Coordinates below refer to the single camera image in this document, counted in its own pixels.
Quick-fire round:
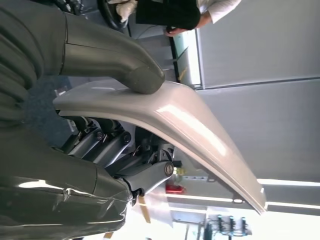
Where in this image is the small red box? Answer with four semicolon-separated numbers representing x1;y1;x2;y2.
165;183;187;195

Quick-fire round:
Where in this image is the dark equipment box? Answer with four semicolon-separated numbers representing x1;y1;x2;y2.
203;221;214;240

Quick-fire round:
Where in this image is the person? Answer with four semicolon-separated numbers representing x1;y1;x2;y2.
136;0;243;38

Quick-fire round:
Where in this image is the white window ledge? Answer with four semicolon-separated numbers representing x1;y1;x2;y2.
172;177;320;217

